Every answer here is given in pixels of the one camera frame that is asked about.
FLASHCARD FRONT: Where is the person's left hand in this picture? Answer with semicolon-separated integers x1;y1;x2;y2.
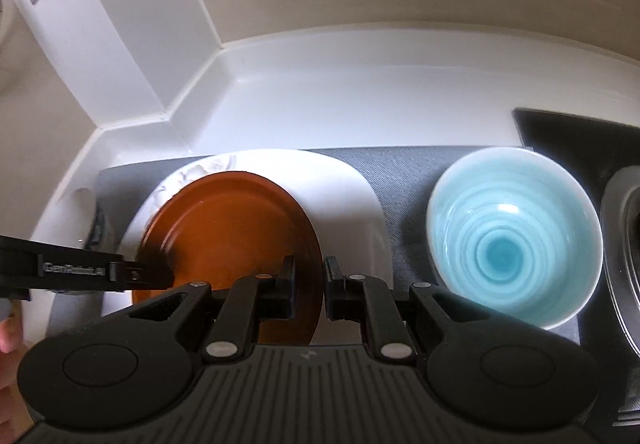
0;311;38;431

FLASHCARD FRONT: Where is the white plate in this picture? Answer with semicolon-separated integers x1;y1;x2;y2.
101;149;389;321

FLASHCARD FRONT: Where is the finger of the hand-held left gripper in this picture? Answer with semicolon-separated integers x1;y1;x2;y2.
110;262;174;293

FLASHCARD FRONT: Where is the black cooktop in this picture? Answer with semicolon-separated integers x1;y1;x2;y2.
512;108;640;431

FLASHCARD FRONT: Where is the brown plate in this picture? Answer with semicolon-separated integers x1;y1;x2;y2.
131;171;325;346

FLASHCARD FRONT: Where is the light blue bowl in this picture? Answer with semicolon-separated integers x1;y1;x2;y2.
426;147;603;331

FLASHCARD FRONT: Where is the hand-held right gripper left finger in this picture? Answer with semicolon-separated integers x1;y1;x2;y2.
130;255;297;361

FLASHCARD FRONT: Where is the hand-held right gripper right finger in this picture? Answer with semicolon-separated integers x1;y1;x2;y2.
323;256;482;361

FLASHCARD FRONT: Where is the grey mat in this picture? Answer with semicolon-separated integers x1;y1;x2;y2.
94;146;584;356

